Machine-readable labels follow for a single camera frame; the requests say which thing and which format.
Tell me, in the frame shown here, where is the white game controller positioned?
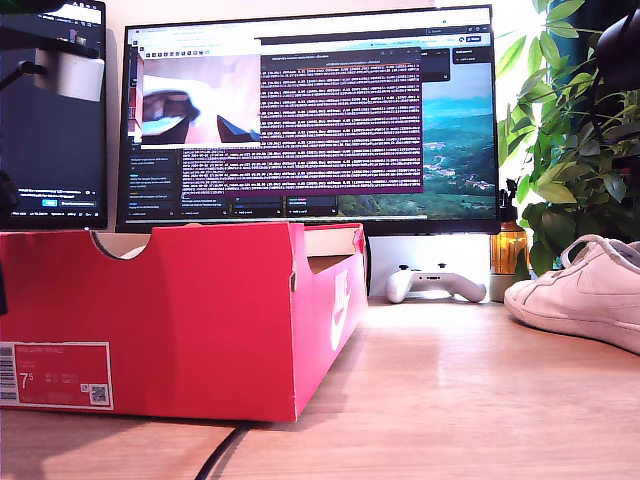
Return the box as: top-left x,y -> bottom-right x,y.
384,263 -> 489,305

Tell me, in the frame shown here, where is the amber bottle with black pump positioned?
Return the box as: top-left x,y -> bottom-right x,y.
489,178 -> 530,276

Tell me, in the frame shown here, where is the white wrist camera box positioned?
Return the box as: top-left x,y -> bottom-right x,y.
17,46 -> 106,104

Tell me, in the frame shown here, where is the narrow black computer monitor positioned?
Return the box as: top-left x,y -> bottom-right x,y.
0,0 -> 110,232

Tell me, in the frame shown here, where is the red cardboard shoebox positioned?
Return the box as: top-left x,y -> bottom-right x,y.
0,221 -> 369,423

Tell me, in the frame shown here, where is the green leafy houseplant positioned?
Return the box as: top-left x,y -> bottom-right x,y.
494,0 -> 640,279

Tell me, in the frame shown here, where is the wide black computer monitor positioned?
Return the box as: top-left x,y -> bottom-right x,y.
115,5 -> 503,236

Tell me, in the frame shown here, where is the small pale grey pot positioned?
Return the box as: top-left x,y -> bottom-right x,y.
489,272 -> 520,304

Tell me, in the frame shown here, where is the black cable on table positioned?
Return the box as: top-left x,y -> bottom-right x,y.
194,422 -> 254,480

